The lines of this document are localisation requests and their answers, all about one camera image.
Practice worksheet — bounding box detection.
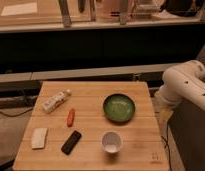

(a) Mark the white sponge block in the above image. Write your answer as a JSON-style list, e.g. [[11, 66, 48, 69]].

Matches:
[[31, 128, 48, 149]]

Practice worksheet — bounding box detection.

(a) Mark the green bowl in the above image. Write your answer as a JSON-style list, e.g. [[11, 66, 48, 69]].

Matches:
[[103, 94, 136, 123]]

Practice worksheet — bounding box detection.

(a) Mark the white plastic bottle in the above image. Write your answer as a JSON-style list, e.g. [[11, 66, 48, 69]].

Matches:
[[42, 89, 71, 113]]

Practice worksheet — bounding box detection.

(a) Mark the black eraser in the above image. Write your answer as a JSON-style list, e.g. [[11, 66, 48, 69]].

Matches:
[[61, 131, 82, 155]]

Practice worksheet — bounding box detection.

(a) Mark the black cable on floor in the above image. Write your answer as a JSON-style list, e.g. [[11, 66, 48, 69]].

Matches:
[[0, 107, 34, 118]]

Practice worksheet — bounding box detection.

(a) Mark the white paper cup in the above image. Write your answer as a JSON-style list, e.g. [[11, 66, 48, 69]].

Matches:
[[101, 131, 123, 154]]

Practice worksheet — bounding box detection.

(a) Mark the black cable right of table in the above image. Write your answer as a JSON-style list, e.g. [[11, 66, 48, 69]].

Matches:
[[160, 121, 173, 171]]

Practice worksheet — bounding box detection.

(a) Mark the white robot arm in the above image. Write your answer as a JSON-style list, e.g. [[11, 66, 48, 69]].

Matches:
[[155, 60, 205, 124]]

